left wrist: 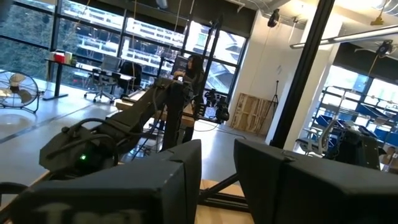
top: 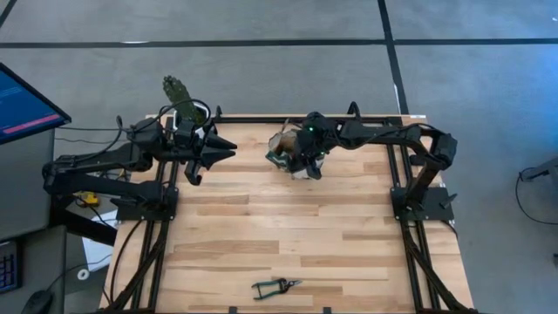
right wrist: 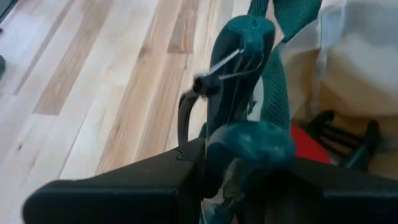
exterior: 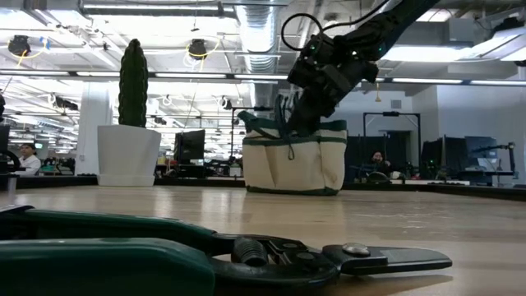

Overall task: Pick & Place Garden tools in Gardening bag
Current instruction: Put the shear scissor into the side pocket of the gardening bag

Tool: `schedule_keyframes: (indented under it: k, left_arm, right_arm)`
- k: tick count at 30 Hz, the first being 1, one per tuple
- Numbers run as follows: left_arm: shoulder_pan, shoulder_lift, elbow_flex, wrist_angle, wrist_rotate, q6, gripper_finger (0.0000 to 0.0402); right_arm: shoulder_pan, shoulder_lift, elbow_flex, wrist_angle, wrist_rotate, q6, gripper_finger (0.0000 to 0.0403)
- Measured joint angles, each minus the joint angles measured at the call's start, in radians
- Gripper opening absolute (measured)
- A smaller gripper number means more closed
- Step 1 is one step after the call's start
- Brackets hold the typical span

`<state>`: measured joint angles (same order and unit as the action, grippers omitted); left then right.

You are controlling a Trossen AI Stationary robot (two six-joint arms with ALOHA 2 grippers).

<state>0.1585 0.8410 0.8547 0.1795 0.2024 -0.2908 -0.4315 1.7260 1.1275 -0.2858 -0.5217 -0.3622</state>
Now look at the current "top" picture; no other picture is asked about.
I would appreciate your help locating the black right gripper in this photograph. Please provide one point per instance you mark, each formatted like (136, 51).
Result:
(310, 150)

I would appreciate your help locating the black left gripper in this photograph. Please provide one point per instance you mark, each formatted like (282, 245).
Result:
(192, 146)

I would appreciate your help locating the beige green gardening bag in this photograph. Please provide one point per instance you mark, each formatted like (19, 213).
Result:
(285, 144)

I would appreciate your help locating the green straight-blade garden shears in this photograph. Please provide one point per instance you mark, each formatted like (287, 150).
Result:
(284, 285)

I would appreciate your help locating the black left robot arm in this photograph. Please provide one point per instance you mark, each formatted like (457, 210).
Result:
(96, 179)

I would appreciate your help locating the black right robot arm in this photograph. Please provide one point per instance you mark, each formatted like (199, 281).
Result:
(383, 135)

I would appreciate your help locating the white plant pot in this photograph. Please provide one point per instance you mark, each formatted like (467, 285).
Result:
(175, 122)

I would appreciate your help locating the green cactus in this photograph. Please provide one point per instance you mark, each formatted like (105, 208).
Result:
(178, 93)

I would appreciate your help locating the black round knob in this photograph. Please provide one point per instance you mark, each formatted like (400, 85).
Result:
(415, 160)

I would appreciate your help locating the yellow device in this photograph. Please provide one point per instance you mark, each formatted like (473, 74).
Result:
(90, 198)

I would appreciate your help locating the black cart leg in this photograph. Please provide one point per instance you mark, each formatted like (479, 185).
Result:
(87, 227)

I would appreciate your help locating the white paper sheet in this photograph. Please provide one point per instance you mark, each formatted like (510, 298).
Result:
(98, 253)

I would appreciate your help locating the white tape roll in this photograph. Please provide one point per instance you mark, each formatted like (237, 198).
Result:
(83, 274)

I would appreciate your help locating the grey desk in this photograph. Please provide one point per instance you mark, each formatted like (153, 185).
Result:
(26, 187)

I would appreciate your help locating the computer monitor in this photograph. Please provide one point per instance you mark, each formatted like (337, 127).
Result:
(26, 104)

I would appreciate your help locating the black computer mouse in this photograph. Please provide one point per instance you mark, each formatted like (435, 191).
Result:
(38, 302)

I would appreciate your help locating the black keyboard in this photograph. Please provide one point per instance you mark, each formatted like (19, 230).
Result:
(8, 270)

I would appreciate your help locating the black aluminium table frame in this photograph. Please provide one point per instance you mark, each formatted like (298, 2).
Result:
(261, 119)

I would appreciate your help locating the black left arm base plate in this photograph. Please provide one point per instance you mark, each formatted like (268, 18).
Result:
(131, 213)

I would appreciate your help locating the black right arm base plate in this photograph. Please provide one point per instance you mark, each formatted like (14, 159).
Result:
(436, 213)

